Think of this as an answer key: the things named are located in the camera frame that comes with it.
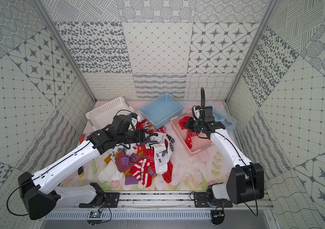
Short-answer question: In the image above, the aluminium mounting rail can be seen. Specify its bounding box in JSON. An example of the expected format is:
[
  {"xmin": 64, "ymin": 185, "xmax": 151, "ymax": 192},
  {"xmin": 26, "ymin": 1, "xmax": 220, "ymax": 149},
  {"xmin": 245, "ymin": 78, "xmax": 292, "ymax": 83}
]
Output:
[{"xmin": 39, "ymin": 190, "xmax": 275, "ymax": 211}]

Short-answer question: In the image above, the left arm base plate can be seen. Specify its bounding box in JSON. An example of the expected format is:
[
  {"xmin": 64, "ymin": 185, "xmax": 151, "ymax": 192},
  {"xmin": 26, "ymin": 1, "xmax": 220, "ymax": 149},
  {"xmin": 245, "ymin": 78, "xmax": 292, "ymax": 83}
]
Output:
[{"xmin": 78, "ymin": 192, "xmax": 120, "ymax": 208}]

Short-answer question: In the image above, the red rubber glove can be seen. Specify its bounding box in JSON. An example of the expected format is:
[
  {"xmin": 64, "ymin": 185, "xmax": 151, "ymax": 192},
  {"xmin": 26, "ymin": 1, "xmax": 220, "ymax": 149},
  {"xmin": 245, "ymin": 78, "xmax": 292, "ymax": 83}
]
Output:
[{"xmin": 79, "ymin": 134, "xmax": 85, "ymax": 144}]

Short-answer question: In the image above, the white plastic basket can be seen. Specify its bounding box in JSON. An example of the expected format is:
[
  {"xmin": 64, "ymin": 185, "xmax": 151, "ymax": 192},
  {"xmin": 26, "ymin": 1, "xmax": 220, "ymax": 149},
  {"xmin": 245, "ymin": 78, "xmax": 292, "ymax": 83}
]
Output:
[{"xmin": 86, "ymin": 97, "xmax": 134, "ymax": 131}]

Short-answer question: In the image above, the red white striped sock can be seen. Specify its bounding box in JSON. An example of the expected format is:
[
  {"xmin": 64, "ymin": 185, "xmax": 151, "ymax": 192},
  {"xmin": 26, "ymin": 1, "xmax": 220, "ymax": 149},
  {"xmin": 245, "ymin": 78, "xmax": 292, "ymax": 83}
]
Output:
[{"xmin": 130, "ymin": 159, "xmax": 152, "ymax": 188}]

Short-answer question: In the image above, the pink plastic basket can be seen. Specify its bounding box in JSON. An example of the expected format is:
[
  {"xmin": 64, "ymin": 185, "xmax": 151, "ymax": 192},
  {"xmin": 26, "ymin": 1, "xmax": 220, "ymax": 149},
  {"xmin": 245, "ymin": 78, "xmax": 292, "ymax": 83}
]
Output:
[{"xmin": 171, "ymin": 111, "xmax": 214, "ymax": 156}]

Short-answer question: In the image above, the blue plastic basket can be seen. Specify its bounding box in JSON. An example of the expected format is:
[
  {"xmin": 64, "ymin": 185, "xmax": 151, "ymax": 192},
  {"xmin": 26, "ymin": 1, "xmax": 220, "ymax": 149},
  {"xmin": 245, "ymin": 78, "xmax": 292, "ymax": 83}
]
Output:
[{"xmin": 140, "ymin": 93, "xmax": 184, "ymax": 129}]

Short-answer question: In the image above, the red snowflake sock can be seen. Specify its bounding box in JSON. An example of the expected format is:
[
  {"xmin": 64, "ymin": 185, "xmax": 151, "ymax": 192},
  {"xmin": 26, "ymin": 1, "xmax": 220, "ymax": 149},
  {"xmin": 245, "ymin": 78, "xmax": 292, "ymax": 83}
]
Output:
[{"xmin": 179, "ymin": 116, "xmax": 197, "ymax": 149}]

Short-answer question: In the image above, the purple striped sock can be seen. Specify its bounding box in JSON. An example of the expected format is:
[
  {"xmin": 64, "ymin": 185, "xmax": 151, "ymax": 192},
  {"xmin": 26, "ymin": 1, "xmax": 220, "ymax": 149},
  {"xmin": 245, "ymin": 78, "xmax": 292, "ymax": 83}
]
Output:
[{"xmin": 115, "ymin": 151, "xmax": 146, "ymax": 173}]

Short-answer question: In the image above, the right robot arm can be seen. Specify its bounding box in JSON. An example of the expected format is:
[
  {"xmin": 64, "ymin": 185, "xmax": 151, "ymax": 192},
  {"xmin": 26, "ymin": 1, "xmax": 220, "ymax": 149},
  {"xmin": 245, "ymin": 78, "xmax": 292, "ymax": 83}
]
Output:
[{"xmin": 183, "ymin": 106, "xmax": 265, "ymax": 204}]

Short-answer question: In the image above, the red santa striped sock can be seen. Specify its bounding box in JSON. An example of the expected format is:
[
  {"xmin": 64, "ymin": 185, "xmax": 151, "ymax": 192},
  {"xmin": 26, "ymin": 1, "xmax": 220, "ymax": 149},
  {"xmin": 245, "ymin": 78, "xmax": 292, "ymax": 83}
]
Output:
[{"xmin": 135, "ymin": 119, "xmax": 167, "ymax": 135}]

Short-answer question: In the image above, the plain red sock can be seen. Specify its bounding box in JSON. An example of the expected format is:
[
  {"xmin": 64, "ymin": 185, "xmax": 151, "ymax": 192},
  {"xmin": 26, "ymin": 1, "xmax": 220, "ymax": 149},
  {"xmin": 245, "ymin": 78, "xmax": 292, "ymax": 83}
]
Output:
[{"xmin": 162, "ymin": 161, "xmax": 173, "ymax": 184}]

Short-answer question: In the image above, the white sock black pattern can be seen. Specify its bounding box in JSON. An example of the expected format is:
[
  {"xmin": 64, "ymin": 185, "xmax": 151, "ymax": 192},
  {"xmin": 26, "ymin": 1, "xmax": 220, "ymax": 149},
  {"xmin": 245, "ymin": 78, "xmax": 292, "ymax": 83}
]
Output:
[{"xmin": 148, "ymin": 132, "xmax": 175, "ymax": 175}]

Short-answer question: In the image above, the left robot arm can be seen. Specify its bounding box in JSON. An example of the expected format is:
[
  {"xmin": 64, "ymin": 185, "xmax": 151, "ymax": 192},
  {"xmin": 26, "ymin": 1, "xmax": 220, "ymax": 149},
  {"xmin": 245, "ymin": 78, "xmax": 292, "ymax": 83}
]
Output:
[{"xmin": 18, "ymin": 114, "xmax": 151, "ymax": 220}]

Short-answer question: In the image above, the plain white sock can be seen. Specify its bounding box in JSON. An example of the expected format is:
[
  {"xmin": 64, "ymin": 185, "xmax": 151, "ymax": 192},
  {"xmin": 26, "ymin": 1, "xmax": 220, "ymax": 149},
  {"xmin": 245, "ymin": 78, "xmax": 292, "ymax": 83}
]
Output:
[{"xmin": 98, "ymin": 161, "xmax": 124, "ymax": 183}]

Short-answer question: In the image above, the clear plastic tool box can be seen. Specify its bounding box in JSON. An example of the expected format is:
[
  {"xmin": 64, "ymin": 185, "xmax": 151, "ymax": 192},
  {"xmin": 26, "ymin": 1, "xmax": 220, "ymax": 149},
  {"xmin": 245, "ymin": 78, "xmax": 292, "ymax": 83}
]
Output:
[{"xmin": 208, "ymin": 101, "xmax": 237, "ymax": 133}]

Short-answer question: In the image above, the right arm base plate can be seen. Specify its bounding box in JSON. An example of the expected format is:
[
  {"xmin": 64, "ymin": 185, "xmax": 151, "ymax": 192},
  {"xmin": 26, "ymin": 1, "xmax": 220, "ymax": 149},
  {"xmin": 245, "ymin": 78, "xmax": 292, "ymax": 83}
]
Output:
[{"xmin": 189, "ymin": 191, "xmax": 233, "ymax": 208}]

